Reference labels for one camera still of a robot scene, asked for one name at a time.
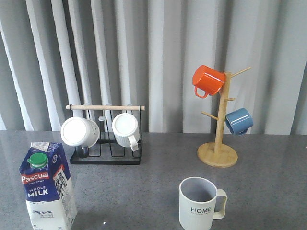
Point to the white HOME mug grey inside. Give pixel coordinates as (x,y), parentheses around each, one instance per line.
(200,203)

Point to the blue white milk carton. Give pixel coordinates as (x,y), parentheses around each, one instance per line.
(48,187)

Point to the white ribbed mug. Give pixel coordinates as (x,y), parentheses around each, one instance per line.
(126,131)

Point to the orange enamel mug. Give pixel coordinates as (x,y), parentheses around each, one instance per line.
(207,81)

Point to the wooden mug tree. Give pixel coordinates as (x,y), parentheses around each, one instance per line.
(217,154)

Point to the white smiley mug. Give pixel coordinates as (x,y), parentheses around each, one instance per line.
(80,133)

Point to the blue enamel mug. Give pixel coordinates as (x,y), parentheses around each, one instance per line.
(239,121)

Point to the grey pleated curtain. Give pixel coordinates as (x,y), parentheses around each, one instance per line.
(144,52)

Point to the black wire mug rack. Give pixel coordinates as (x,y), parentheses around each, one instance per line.
(107,150)

